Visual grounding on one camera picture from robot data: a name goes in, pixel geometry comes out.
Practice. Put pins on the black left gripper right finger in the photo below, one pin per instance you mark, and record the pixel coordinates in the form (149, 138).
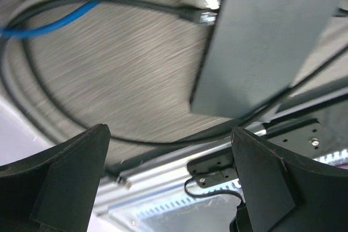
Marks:
(285, 191)

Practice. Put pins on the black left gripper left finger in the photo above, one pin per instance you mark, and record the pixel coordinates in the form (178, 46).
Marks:
(55, 190)

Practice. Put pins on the white slotted cable duct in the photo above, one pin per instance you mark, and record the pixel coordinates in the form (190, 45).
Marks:
(179, 202)

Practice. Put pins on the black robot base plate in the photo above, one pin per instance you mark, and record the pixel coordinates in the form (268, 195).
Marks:
(216, 168)

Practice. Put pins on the aluminium frame rail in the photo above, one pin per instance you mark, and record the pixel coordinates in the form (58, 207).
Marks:
(167, 173)

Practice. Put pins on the black network switch box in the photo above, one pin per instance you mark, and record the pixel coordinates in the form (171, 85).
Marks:
(254, 52)

